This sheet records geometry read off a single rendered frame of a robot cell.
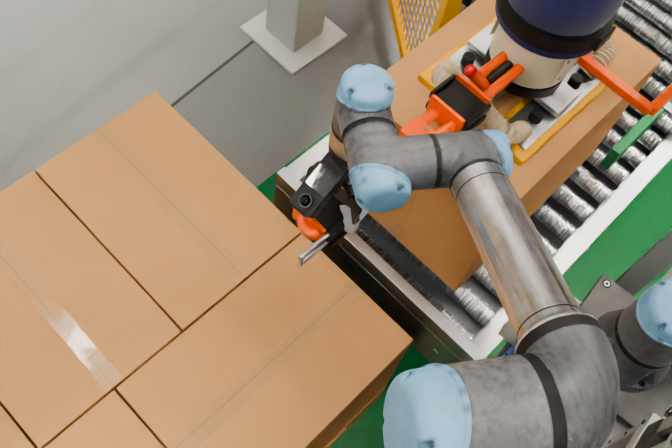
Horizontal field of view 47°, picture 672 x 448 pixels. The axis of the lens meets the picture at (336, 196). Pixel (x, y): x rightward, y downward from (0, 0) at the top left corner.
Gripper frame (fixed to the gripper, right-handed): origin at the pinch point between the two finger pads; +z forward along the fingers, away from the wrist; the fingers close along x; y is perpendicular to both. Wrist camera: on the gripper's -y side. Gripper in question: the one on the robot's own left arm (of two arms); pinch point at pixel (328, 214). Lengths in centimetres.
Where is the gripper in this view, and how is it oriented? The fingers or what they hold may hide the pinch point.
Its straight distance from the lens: 133.5
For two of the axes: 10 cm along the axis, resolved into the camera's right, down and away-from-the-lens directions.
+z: -1.2, 4.9, 8.6
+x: -7.0, -6.6, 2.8
